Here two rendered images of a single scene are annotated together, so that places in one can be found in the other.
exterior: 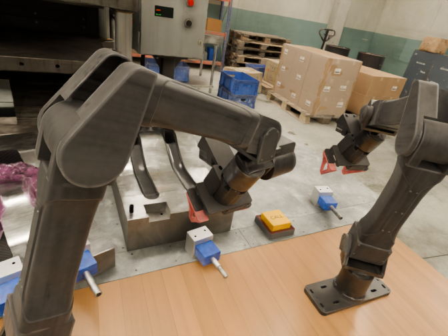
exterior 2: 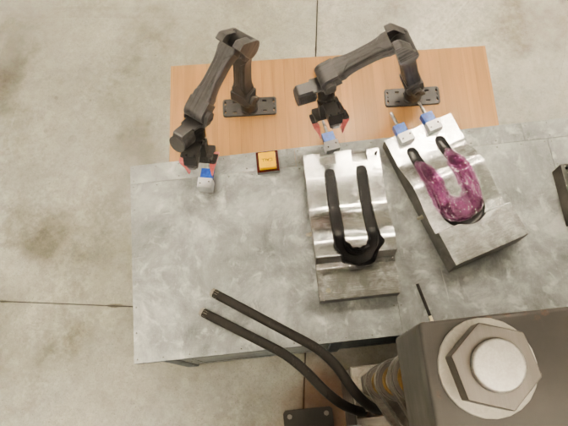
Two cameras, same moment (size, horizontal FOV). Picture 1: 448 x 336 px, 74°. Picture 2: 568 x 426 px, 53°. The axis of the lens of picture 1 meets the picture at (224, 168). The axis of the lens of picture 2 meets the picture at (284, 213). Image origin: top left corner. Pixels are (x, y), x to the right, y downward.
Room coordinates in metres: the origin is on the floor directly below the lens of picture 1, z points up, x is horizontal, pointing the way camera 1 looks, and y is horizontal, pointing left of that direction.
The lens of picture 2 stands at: (1.31, 0.29, 2.71)
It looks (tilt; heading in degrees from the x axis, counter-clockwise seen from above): 72 degrees down; 212
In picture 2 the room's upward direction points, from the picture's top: 8 degrees counter-clockwise
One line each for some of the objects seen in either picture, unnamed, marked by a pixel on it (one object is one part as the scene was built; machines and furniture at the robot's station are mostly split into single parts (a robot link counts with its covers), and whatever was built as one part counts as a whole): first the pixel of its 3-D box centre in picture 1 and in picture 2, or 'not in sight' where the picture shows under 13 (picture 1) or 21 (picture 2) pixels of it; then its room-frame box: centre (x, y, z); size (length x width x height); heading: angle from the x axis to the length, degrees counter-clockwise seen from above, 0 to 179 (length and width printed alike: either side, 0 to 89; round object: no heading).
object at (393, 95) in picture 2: not in sight; (413, 91); (0.20, 0.22, 0.84); 0.20 x 0.07 x 0.08; 117
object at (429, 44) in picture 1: (434, 45); not in sight; (7.00, -3.88, 1.26); 0.42 x 0.33 x 0.29; 22
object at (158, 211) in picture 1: (157, 215); (358, 156); (0.53, 0.13, 0.87); 0.05 x 0.05 x 0.04; 30
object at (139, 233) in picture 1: (158, 166); (350, 221); (0.76, 0.19, 0.87); 0.50 x 0.26 x 0.14; 30
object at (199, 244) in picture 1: (209, 255); (327, 136); (0.48, 0.00, 0.83); 0.13 x 0.05 x 0.05; 40
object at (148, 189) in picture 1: (157, 154); (353, 212); (0.74, 0.19, 0.92); 0.35 x 0.16 x 0.09; 30
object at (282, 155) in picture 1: (264, 148); (314, 88); (0.47, -0.06, 1.11); 0.12 x 0.09 x 0.12; 133
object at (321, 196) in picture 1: (329, 205); (207, 172); (0.78, -0.34, 0.83); 0.13 x 0.05 x 0.05; 18
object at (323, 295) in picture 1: (353, 279); (248, 102); (0.48, -0.32, 0.84); 0.20 x 0.07 x 0.08; 117
